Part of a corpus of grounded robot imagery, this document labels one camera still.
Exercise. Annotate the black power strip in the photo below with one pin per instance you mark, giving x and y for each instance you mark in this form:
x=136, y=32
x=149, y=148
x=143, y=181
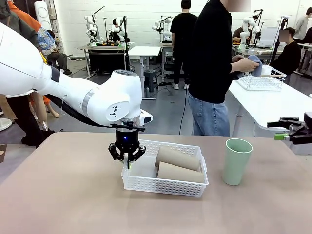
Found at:
x=165, y=83

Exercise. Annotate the blue-grey cloth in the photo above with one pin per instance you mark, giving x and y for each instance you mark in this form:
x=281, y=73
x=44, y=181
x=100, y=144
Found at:
x=257, y=59

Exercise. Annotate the person in green puffer jacket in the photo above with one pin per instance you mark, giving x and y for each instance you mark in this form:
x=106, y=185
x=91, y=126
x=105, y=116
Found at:
x=22, y=122

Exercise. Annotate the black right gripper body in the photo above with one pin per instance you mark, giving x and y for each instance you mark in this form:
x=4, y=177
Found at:
x=306, y=134

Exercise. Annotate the person's right hand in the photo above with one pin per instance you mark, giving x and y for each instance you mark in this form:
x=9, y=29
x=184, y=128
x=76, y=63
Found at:
x=249, y=65

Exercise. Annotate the person in grey top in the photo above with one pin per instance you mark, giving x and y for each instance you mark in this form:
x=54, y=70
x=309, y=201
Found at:
x=303, y=24

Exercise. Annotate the white cylinder container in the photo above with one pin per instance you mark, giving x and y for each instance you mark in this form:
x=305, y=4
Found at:
x=266, y=70

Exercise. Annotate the mannequin in orange clothes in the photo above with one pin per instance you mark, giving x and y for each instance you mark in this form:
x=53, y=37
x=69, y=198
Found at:
x=24, y=17

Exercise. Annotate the grey plastic stool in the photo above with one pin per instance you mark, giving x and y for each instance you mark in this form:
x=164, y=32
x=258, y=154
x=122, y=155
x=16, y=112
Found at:
x=150, y=78

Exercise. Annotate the person in black sweater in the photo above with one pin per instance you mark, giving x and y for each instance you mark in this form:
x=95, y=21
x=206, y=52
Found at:
x=212, y=61

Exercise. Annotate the dark brown board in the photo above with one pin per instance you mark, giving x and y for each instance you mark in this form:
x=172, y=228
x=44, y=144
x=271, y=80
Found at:
x=5, y=147

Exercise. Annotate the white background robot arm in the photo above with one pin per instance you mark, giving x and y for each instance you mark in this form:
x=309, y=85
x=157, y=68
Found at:
x=90, y=31
x=167, y=29
x=117, y=23
x=246, y=29

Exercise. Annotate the pale green cup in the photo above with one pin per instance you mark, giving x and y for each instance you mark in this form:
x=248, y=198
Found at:
x=235, y=165

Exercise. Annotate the person's right forearm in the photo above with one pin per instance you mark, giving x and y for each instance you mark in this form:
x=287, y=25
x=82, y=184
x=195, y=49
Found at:
x=236, y=67

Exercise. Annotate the white tower air conditioner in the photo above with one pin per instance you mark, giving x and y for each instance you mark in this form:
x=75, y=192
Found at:
x=42, y=12

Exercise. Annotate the light grey monitor panel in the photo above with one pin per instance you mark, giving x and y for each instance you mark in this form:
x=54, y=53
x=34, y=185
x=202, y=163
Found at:
x=268, y=36

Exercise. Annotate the grey workbench desk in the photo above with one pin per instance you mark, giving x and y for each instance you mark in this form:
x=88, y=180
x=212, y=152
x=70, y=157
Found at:
x=167, y=46

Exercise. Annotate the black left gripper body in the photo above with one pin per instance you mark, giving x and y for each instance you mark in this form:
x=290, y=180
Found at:
x=127, y=140

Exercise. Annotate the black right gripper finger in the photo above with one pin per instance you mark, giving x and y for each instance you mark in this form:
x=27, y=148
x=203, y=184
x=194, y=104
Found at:
x=293, y=136
x=287, y=123

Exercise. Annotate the white round stand base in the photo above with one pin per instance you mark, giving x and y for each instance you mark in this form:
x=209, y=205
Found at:
x=5, y=124

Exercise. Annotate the seated person with dark trousers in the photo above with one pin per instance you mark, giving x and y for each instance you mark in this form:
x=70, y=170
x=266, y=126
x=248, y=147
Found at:
x=59, y=58

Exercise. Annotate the brown cardboard-coloured cup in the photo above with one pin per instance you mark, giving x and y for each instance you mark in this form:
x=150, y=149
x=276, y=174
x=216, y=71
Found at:
x=178, y=157
x=180, y=174

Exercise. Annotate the person's left hand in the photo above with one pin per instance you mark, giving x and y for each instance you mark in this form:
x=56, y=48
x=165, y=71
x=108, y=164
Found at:
x=237, y=58

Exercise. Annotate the black tripod stand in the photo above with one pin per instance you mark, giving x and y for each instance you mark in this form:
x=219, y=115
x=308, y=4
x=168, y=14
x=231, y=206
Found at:
x=282, y=29

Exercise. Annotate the standing person in black t-shirt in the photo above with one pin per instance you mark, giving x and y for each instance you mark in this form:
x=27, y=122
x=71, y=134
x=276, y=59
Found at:
x=181, y=36

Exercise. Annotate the white perforated plastic basket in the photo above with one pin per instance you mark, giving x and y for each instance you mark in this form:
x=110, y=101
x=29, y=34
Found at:
x=161, y=187

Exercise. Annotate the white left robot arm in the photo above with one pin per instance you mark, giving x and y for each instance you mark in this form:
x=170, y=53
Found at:
x=48, y=80

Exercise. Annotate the black camera frame stand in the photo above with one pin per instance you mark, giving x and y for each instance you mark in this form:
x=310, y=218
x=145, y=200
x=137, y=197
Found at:
x=125, y=36

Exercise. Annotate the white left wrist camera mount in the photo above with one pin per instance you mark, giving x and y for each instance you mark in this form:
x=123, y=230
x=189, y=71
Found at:
x=147, y=119

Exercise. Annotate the seated person in black top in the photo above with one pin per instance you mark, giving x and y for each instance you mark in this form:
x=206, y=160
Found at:
x=288, y=58

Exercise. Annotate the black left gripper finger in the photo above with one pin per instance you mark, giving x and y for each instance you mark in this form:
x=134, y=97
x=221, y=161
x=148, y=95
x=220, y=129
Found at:
x=115, y=153
x=138, y=153

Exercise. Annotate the grey frame robot desk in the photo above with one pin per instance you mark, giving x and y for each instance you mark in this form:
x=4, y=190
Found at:
x=104, y=47

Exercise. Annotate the white height-adjustable desk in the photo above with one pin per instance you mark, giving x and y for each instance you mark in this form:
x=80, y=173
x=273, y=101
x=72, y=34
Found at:
x=143, y=50

